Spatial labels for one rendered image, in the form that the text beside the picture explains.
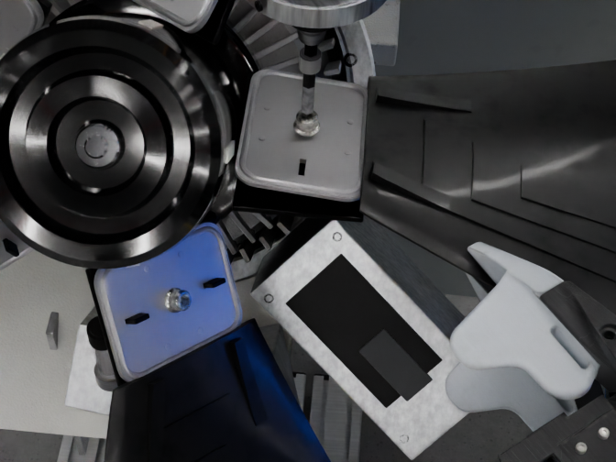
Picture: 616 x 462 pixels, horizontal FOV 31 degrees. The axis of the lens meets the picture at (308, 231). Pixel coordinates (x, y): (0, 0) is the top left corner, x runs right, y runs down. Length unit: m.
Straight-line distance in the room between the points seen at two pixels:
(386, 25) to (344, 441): 0.78
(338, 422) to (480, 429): 0.25
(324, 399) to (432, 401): 1.06
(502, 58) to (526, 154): 0.92
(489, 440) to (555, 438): 1.37
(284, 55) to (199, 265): 0.14
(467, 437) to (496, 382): 1.31
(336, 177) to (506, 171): 0.09
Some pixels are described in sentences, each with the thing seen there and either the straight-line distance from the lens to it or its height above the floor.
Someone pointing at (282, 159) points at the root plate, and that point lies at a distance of 0.56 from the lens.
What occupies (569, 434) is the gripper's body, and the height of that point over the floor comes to 1.20.
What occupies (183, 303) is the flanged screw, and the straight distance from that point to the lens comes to 0.60.
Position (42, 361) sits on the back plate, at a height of 0.88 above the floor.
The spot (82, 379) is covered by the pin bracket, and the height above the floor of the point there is 0.96.
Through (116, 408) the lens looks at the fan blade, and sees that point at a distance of 0.59.
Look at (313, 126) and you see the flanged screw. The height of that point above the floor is 1.20.
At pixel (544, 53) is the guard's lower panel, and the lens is 1.50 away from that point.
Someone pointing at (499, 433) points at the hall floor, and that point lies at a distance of 1.86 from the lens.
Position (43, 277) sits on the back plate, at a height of 0.93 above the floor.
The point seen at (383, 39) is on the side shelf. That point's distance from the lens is 1.12.
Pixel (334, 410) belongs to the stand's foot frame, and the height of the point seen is 0.08.
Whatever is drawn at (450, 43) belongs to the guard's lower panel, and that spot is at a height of 0.62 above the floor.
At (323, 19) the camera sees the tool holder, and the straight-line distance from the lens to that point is 0.48.
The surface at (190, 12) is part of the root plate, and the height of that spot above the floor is 1.25.
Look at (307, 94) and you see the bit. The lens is 0.55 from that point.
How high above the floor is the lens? 1.61
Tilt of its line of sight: 52 degrees down
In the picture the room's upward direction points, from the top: 4 degrees clockwise
